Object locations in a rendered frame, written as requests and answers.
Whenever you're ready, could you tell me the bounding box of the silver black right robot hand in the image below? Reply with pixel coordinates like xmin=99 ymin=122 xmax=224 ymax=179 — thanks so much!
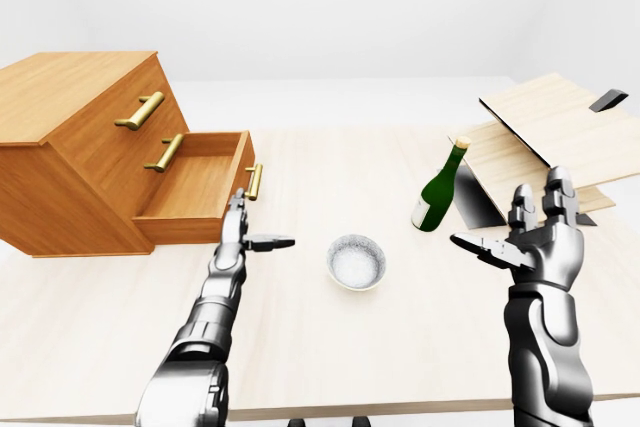
xmin=449 ymin=165 xmax=587 ymax=293

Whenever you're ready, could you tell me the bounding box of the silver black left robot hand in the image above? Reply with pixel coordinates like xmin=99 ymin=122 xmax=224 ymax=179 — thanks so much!
xmin=211 ymin=188 xmax=297 ymax=281

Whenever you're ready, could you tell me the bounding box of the open wooden drawer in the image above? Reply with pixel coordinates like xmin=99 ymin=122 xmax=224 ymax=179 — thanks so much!
xmin=132 ymin=129 xmax=257 ymax=247

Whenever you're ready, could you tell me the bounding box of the wooden drawer front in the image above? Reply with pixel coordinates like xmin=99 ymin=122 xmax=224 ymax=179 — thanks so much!
xmin=81 ymin=88 xmax=191 ymax=221

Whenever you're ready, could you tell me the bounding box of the wooden cabinet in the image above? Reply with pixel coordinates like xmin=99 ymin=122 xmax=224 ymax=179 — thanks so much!
xmin=0 ymin=50 xmax=257 ymax=259

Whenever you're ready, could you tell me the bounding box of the patterned white bowl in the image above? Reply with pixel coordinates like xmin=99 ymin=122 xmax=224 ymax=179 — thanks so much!
xmin=326 ymin=233 xmax=388 ymax=294

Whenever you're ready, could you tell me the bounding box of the green glass bottle with cork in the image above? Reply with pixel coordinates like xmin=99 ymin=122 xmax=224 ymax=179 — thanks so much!
xmin=410 ymin=136 xmax=473 ymax=234

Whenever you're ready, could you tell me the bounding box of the pale wooden folding rack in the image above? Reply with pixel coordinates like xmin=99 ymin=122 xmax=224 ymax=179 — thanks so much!
xmin=446 ymin=71 xmax=640 ymax=231

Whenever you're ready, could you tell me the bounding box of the small black wedge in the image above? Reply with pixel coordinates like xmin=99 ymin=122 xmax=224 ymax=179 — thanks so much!
xmin=588 ymin=88 xmax=630 ymax=114

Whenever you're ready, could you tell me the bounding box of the short brass drawer handle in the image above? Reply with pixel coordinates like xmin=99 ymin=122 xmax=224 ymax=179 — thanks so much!
xmin=243 ymin=163 xmax=264 ymax=202

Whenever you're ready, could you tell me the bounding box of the long brass drawer handle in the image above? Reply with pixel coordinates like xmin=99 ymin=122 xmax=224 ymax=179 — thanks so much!
xmin=113 ymin=91 xmax=166 ymax=133

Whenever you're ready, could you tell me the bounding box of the wooden drawer with long handle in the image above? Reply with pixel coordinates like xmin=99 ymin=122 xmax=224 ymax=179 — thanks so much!
xmin=42 ymin=53 xmax=174 ymax=181

